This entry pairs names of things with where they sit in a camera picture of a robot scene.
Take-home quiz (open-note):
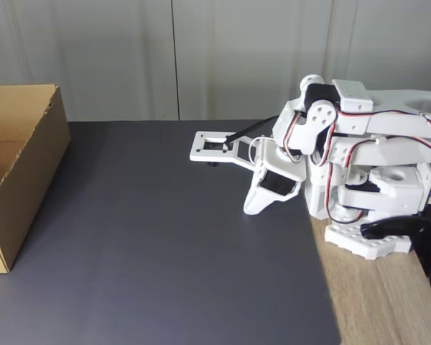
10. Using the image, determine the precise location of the black camera cable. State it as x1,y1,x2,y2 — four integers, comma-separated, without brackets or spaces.
223,114,282,147

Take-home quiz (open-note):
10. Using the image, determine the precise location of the black table clamp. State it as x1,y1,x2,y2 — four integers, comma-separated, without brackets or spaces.
359,216,431,278

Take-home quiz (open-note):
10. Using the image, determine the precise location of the brown cardboard box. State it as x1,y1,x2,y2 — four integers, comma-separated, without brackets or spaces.
0,84,73,274

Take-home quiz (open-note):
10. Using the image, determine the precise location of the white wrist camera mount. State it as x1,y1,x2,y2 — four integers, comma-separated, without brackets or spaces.
189,130,262,173

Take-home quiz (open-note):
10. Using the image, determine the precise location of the dark grey table mat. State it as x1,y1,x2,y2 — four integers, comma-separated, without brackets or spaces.
0,120,343,345

